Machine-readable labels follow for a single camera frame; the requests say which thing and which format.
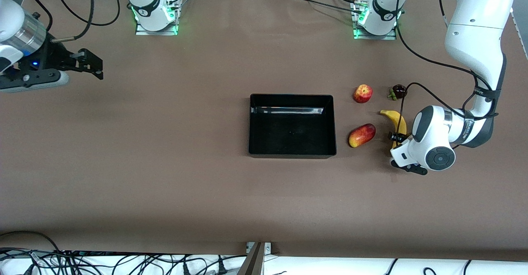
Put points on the brown table cover sheet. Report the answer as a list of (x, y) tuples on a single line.
[(185, 184)]

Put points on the dark metal post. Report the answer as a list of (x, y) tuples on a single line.
[(252, 262)]

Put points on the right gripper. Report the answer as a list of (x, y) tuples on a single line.
[(55, 55)]

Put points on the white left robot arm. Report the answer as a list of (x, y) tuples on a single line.
[(474, 31)]

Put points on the small red yellow apple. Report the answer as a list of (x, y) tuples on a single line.
[(363, 94)]

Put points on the black rectangular plastic box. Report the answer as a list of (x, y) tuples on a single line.
[(293, 139)]

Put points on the red yellow mango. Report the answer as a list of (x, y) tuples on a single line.
[(362, 135)]

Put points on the small metal table bracket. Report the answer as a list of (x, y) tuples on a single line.
[(267, 248)]

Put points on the yellow banana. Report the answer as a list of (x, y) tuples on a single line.
[(397, 120)]

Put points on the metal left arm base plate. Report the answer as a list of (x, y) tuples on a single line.
[(375, 37)]

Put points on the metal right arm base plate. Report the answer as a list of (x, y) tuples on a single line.
[(156, 32)]

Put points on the dark purple mangosteen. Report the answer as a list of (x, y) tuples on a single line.
[(399, 90)]

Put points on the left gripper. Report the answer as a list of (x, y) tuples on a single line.
[(395, 136)]

